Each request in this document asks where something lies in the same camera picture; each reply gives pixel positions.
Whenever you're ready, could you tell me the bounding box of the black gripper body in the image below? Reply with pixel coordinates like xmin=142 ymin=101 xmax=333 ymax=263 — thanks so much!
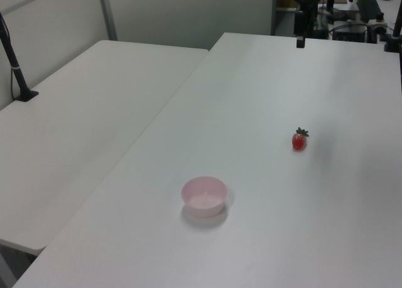
xmin=294 ymin=11 xmax=307 ymax=38

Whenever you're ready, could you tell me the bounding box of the red strawberry with green leaves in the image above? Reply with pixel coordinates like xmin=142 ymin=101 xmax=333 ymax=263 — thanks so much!
xmin=291 ymin=126 xmax=310 ymax=151

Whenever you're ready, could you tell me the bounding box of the pink plastic bowl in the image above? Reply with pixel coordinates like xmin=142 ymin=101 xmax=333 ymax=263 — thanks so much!
xmin=180 ymin=175 xmax=228 ymax=219

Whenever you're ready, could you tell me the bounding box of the black electronics box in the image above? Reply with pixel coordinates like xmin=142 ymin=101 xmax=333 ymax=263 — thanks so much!
xmin=332 ymin=23 xmax=378 ymax=44

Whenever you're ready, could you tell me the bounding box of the white side table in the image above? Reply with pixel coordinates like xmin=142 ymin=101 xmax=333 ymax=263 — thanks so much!
xmin=0 ymin=40 xmax=210 ymax=252

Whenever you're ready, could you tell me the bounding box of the black camera pole with clamp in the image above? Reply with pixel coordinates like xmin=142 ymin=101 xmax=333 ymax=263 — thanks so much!
xmin=383 ymin=3 xmax=402 ymax=53
xmin=0 ymin=11 xmax=40 ymax=103

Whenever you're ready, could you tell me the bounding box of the grey metal partition post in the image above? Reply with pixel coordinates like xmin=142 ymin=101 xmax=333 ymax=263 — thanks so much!
xmin=96 ymin=0 xmax=119 ymax=42

